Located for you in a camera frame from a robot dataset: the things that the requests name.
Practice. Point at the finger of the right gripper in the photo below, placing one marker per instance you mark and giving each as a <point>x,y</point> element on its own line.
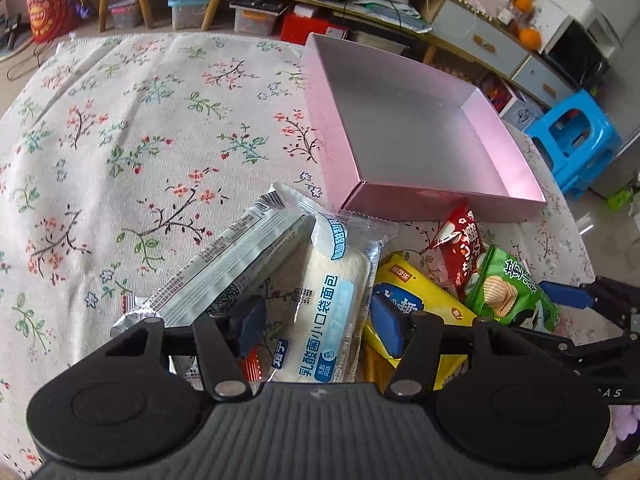
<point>566,295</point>

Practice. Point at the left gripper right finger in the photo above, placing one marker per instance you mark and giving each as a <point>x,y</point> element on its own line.
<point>414,339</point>

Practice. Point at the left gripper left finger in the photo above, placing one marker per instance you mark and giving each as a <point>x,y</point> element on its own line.
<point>226,346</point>

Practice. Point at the green chips snack packet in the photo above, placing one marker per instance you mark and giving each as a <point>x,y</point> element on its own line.
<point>502,288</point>

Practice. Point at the white bread snack packet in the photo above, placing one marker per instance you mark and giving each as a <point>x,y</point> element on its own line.
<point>318,298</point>

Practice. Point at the red white snack packet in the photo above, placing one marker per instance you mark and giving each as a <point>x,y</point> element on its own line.
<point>459,241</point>

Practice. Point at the yellow snack packet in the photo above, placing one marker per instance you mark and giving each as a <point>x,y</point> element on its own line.
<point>409,290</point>

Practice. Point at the silver grey snack packet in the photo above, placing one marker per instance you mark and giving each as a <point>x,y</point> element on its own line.
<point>234,265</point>

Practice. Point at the blue plastic stool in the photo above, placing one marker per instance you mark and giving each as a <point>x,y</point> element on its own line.
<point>577,141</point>

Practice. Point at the pink cardboard box tray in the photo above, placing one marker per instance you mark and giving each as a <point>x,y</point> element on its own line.
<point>402,141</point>

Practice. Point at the black microwave oven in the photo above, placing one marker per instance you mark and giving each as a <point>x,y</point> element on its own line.
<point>576,57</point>

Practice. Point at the orange fruit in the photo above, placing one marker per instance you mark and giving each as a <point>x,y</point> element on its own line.
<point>530,38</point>

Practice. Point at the red shoe box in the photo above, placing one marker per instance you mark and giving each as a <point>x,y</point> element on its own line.
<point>296,29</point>

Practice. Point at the clear plastic storage bin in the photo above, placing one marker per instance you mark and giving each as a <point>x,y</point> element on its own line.
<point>187,14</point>

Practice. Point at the red round lantern bag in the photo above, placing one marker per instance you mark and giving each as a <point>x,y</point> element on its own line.
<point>50,19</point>

